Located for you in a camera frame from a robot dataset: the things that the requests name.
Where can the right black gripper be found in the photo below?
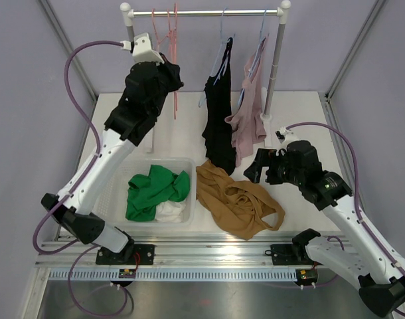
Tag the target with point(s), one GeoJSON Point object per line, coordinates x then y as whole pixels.
{"type": "Point", "coordinates": [266, 157]}

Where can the white plastic basket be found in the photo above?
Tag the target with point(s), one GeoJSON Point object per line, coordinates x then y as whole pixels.
{"type": "Point", "coordinates": [111, 204]}

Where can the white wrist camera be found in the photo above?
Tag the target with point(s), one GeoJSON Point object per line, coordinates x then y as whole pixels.
{"type": "Point", "coordinates": [286, 136]}
{"type": "Point", "coordinates": [142, 50]}

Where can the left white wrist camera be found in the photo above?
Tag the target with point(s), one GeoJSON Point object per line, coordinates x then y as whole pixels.
{"type": "Point", "coordinates": [142, 50]}

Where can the blue hanger under black top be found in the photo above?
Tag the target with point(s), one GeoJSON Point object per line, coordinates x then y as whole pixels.
{"type": "Point", "coordinates": [219, 66]}

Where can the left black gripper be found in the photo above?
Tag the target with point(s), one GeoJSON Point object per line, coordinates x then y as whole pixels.
{"type": "Point", "coordinates": [172, 71]}

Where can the black tank top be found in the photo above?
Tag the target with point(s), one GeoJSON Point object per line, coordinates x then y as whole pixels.
{"type": "Point", "coordinates": [218, 133]}

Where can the pink tank top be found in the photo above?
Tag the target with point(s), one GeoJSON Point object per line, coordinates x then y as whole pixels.
{"type": "Point", "coordinates": [247, 125]}

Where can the aluminium mounting rail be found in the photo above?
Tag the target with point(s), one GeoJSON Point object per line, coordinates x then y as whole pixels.
{"type": "Point", "coordinates": [178, 249]}

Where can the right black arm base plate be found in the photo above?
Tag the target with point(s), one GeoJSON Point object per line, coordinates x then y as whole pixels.
{"type": "Point", "coordinates": [286, 255]}

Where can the white tank top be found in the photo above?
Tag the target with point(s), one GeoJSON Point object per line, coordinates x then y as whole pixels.
{"type": "Point", "coordinates": [170, 212]}

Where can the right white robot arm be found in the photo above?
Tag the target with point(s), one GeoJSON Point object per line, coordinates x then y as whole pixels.
{"type": "Point", "coordinates": [378, 271]}

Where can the green tank top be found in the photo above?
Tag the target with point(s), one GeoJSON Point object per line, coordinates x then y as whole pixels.
{"type": "Point", "coordinates": [146, 192]}

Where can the white metal clothes rack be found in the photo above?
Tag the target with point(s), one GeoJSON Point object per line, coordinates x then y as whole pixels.
{"type": "Point", "coordinates": [282, 13]}

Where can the blue hanger under pink top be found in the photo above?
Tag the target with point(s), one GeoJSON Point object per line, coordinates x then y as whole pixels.
{"type": "Point", "coordinates": [255, 62]}

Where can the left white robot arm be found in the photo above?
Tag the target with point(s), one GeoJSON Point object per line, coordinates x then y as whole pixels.
{"type": "Point", "coordinates": [146, 88]}

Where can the white slotted cable duct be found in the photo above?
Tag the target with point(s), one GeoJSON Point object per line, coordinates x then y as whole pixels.
{"type": "Point", "coordinates": [176, 274]}

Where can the brown tank top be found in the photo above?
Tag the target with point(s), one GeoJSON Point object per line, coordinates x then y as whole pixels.
{"type": "Point", "coordinates": [241, 208]}

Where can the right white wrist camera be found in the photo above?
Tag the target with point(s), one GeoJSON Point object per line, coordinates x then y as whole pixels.
{"type": "Point", "coordinates": [286, 136]}

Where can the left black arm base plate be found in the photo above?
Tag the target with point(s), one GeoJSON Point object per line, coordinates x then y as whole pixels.
{"type": "Point", "coordinates": [138, 253]}

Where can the pink wire hanger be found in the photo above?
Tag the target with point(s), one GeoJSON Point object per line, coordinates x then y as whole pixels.
{"type": "Point", "coordinates": [160, 39]}

